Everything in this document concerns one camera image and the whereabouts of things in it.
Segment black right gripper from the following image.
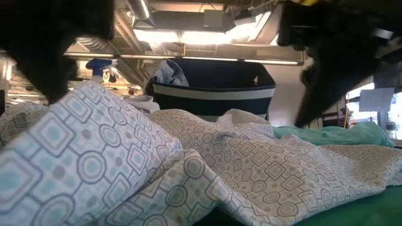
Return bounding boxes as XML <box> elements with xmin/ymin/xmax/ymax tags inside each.
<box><xmin>278</xmin><ymin>0</ymin><xmax>376</xmax><ymax>128</ymax></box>

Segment navy white-striped laundry basket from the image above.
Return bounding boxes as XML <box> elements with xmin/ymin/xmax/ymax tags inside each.
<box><xmin>146</xmin><ymin>58</ymin><xmax>277</xmax><ymax>123</ymax></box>

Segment clear glass jar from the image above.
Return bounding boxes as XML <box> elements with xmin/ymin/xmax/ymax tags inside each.
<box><xmin>385</xmin><ymin>121</ymin><xmax>397</xmax><ymax>141</ymax></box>

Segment grey ceiling box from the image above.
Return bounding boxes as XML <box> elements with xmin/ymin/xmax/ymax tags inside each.
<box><xmin>202</xmin><ymin>9</ymin><xmax>225</xmax><ymax>31</ymax></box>

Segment clear spray bottle blue trigger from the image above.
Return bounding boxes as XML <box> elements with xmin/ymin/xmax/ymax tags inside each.
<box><xmin>85</xmin><ymin>58</ymin><xmax>117</xmax><ymax>85</ymax></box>

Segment silver ventilation duct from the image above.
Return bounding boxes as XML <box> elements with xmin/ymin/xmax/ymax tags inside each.
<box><xmin>75</xmin><ymin>36</ymin><xmax>116</xmax><ymax>54</ymax></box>

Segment teal shorts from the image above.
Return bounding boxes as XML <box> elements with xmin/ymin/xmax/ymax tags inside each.
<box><xmin>272</xmin><ymin>121</ymin><xmax>396</xmax><ymax>148</ymax></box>

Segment bright ceiling light panel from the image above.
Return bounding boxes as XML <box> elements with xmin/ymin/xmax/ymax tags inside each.
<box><xmin>133</xmin><ymin>28</ymin><xmax>232</xmax><ymax>45</ymax></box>

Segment white patterned collared shirt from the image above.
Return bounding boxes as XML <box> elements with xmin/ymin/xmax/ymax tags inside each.
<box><xmin>0</xmin><ymin>80</ymin><xmax>402</xmax><ymax>226</ymax></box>

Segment green table mat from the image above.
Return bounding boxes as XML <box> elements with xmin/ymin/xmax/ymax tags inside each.
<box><xmin>194</xmin><ymin>185</ymin><xmax>402</xmax><ymax>226</ymax></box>

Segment long overhead metal beam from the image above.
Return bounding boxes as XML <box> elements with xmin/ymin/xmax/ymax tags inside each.
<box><xmin>62</xmin><ymin>51</ymin><xmax>305</xmax><ymax>67</ymax></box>

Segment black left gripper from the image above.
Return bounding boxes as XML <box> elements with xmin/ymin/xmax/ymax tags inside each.
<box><xmin>0</xmin><ymin>0</ymin><xmax>116</xmax><ymax>105</ymax></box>

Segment white paper sign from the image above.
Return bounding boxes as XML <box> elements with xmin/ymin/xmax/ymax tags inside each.
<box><xmin>359</xmin><ymin>87</ymin><xmax>396</xmax><ymax>113</ymax></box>

